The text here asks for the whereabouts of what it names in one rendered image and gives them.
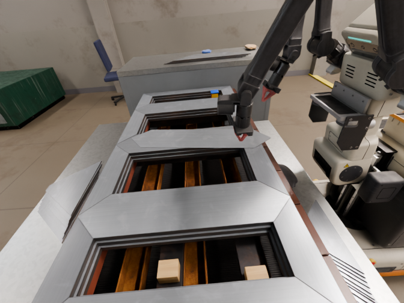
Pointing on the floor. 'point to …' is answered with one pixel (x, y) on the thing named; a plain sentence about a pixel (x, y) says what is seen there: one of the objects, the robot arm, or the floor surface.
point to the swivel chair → (107, 67)
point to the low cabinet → (27, 95)
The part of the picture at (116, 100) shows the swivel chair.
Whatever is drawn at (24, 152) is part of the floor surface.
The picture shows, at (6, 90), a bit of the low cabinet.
